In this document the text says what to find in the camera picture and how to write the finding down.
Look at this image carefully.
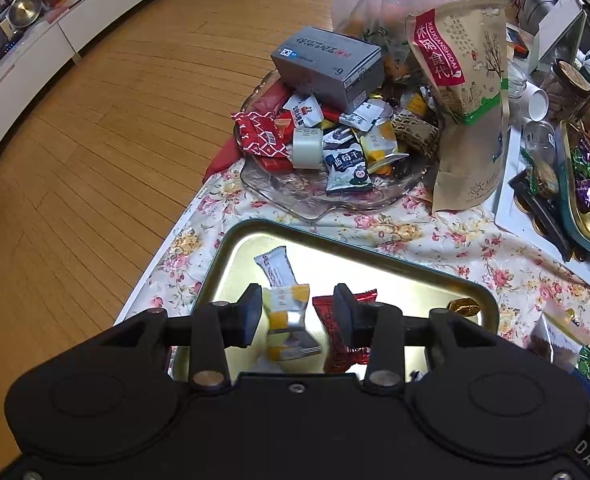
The white plastic bag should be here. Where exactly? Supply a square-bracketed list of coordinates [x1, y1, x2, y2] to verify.
[331, 0, 467, 61]

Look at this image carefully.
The tape roll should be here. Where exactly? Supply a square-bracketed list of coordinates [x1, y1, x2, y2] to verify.
[291, 127, 323, 170]

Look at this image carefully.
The small clear cracker jar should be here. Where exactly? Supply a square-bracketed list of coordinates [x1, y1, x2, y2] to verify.
[521, 120, 559, 198]

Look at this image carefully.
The red candy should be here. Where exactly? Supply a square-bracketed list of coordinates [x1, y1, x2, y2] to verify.
[311, 288, 379, 374]

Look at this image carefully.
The white flat box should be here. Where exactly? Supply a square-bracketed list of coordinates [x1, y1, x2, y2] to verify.
[484, 127, 590, 287]

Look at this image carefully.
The gold chocolate coin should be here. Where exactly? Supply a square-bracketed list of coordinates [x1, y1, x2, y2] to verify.
[448, 298, 481, 318]

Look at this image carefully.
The white candy sachet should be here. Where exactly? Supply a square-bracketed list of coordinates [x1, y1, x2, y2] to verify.
[254, 246, 297, 287]

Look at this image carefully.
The teal gold snack tray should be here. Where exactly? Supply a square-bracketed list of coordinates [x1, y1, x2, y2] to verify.
[556, 120, 590, 255]

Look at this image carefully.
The black white snack packet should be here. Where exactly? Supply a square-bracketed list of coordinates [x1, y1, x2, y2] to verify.
[323, 127, 372, 193]

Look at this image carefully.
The white cup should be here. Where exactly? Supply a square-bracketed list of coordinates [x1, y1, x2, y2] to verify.
[518, 81, 549, 122]

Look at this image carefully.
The white cabinet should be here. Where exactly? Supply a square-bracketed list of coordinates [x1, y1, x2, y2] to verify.
[0, 0, 143, 142]

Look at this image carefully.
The floral tablecloth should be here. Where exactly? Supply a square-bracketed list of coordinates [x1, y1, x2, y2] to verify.
[114, 156, 590, 391]

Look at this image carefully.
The walnut jar with lid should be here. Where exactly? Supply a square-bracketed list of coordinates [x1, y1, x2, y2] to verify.
[542, 58, 590, 122]

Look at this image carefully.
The grey cardboard box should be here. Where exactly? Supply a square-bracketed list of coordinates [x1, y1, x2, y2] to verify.
[271, 26, 385, 113]

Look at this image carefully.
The yellow white snack packet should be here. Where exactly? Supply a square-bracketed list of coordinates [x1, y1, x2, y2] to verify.
[263, 284, 321, 362]

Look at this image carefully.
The glass dish of snacks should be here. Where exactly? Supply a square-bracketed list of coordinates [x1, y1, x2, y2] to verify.
[232, 72, 441, 221]

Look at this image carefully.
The brown kraft snack bag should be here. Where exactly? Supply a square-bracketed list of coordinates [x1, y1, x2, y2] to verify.
[406, 0, 510, 212]

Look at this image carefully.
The empty teal tin tray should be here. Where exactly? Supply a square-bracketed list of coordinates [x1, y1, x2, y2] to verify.
[196, 220, 499, 382]

